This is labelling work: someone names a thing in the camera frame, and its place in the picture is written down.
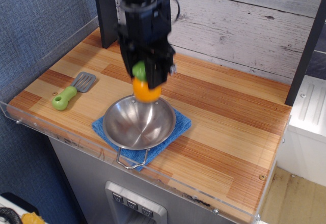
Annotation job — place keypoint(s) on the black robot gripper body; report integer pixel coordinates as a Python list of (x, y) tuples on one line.
[(147, 26)]

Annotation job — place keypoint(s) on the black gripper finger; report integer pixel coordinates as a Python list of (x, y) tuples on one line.
[(157, 69), (130, 55)]

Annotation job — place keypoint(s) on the orange toy carrot green top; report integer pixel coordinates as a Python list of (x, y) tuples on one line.
[(141, 89)]

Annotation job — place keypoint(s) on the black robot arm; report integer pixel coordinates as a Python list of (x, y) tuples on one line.
[(144, 37)]

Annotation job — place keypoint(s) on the blue folded cloth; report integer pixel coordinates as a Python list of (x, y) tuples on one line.
[(183, 123)]

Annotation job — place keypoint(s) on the clear acrylic table guard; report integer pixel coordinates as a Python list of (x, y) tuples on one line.
[(227, 157)]

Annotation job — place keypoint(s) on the grey cabinet with dispenser panel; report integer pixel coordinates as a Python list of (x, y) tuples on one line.
[(107, 193)]

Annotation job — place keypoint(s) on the white ribbed appliance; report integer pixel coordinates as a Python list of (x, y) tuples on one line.
[(302, 151)]

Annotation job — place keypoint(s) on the yellow object bottom left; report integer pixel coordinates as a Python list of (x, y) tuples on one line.
[(32, 218)]

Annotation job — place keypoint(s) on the green handled grey spatula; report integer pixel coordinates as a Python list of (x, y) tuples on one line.
[(82, 83)]

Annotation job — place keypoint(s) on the black vertical frame post left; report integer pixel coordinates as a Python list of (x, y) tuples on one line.
[(107, 18)]

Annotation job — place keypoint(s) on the black vertical frame post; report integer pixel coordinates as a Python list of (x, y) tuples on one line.
[(107, 18), (306, 55)]

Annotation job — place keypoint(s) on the stainless steel bowl with handles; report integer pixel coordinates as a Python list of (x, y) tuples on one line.
[(133, 125)]

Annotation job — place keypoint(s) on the black vertical frame post right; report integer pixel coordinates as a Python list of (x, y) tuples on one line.
[(306, 55)]

